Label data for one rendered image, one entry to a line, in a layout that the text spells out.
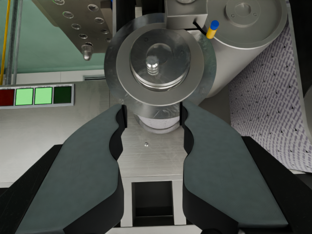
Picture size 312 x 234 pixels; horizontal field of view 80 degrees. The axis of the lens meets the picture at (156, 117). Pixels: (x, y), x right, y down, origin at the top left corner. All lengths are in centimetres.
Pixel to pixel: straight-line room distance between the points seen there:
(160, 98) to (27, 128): 53
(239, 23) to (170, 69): 13
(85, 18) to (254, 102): 44
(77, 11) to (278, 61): 44
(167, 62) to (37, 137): 52
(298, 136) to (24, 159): 67
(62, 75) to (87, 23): 295
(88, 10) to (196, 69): 35
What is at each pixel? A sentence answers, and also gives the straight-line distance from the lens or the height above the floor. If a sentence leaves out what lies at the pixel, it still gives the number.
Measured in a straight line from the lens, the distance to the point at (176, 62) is 23.
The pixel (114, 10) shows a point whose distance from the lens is 31.
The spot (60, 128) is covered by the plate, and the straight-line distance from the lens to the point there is 64.
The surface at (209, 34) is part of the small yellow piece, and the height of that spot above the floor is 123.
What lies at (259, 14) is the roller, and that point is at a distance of 33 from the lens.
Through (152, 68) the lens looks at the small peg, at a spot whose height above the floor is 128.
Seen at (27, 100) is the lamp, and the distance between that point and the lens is 71.
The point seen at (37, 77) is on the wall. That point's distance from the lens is 370.
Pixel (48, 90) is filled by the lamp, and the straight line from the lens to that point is 68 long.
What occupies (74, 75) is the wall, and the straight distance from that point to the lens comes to 342.
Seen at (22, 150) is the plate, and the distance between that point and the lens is 70.
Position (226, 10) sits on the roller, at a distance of 31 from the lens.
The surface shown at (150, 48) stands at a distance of 25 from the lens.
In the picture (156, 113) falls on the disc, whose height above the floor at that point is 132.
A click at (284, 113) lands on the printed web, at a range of 33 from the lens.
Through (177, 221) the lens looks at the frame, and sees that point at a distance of 61.
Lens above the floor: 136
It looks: 9 degrees down
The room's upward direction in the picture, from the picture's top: 177 degrees clockwise
